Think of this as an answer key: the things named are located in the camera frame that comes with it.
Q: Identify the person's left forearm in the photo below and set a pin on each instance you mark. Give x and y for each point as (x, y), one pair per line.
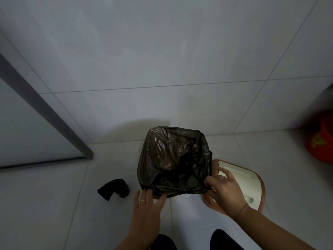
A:
(138, 242)

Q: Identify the person's left hand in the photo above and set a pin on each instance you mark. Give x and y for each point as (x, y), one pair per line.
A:
(145, 218)

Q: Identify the grey metal door frame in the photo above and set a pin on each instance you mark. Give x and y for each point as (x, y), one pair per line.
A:
(46, 106)

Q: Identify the person's left little finger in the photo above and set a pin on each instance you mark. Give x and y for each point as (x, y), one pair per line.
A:
(136, 199)

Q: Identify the red plastic bucket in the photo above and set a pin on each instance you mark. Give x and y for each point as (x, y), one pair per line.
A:
(321, 143)

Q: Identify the person's right forearm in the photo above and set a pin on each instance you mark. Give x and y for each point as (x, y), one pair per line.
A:
(273, 229)

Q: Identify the white bin lid brown rim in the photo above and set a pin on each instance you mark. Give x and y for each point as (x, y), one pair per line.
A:
(247, 179)

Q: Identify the person's left leg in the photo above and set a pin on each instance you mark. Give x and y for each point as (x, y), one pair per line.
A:
(164, 243)

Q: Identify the black plastic garbage bag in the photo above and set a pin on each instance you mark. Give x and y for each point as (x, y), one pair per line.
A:
(174, 158)

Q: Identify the person's left middle finger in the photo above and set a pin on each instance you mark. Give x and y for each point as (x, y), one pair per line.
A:
(150, 197)

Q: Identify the white trash bin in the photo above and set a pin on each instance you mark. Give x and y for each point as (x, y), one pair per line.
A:
(183, 197)

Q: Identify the person's right thumb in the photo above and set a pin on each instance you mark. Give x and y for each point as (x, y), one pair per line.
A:
(210, 183)

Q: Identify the frosted glass door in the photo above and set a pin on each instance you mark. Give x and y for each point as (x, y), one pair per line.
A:
(28, 132)

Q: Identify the person's right leg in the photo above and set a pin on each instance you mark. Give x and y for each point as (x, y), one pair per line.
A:
(226, 240)

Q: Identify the roll of black garbage bags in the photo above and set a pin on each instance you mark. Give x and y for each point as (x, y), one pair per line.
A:
(115, 189)

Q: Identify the person's right hand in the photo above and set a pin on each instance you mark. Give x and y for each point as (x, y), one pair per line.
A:
(229, 195)

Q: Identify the person's leg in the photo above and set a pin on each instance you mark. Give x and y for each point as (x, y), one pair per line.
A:
(226, 240)
(164, 243)

